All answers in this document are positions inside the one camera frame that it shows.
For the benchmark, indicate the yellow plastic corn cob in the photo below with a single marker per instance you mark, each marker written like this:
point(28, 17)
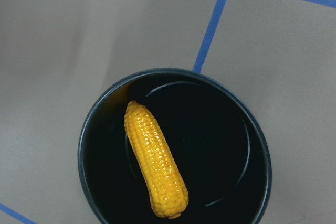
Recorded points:
point(167, 190)

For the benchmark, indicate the dark blue saucepan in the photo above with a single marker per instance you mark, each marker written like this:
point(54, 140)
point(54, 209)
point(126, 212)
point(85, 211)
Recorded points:
point(218, 146)

